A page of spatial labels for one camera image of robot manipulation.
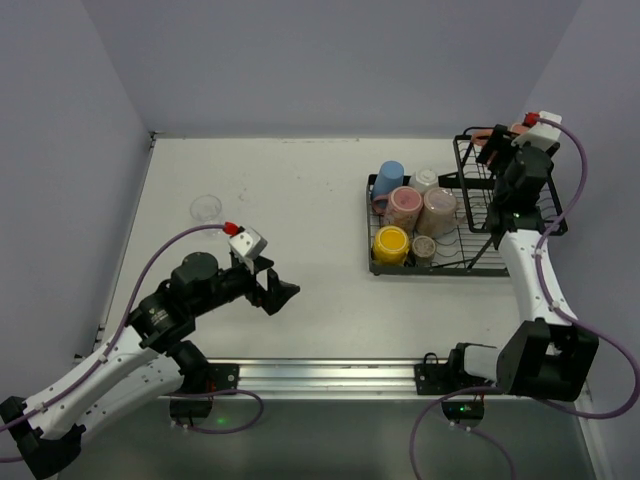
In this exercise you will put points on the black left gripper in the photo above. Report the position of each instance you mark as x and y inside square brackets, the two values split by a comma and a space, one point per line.
[263, 284]

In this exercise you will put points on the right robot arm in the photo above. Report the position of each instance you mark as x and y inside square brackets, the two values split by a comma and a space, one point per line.
[547, 357]

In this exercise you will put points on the light blue plastic cup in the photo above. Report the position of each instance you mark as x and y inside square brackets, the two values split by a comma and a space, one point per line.
[389, 177]

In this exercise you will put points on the white ceramic cup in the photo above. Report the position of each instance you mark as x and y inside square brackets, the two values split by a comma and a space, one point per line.
[423, 180]

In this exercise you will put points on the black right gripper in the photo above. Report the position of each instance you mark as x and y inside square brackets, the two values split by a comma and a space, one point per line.
[498, 145]

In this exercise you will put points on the small speckled glass cup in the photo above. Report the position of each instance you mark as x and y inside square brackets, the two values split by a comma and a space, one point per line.
[423, 250]

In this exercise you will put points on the aluminium mounting rail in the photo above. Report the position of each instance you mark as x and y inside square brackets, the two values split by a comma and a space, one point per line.
[320, 375]

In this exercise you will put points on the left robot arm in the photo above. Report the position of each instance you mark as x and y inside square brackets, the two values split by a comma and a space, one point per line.
[49, 435]

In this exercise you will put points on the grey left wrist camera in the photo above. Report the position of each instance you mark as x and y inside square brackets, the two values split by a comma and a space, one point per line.
[245, 243]

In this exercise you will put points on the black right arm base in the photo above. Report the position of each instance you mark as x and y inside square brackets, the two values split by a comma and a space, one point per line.
[437, 377]

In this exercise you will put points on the salmon polka dot mug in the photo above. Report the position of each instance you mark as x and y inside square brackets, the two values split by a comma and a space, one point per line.
[496, 142]

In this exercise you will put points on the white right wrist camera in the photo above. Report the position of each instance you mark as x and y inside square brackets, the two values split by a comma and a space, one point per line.
[535, 133]

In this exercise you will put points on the yellow ceramic mug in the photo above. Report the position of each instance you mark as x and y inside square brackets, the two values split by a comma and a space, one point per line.
[391, 245]

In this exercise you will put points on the black two-tier dish rack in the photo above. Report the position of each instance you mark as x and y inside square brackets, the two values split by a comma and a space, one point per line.
[465, 250]

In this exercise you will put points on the pink smiley face mug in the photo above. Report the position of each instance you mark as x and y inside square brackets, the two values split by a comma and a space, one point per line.
[401, 208]

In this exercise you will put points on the clear faceted glass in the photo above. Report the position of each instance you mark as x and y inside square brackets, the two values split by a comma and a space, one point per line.
[206, 209]

